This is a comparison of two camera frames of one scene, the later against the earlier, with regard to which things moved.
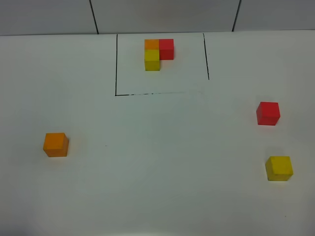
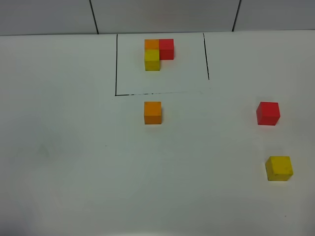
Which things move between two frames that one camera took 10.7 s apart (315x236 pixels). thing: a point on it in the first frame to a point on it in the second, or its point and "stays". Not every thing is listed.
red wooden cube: x=267 y=113 stays
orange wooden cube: x=56 y=144 to x=152 y=112
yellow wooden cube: x=279 y=168 stays
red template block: x=166 y=49 stays
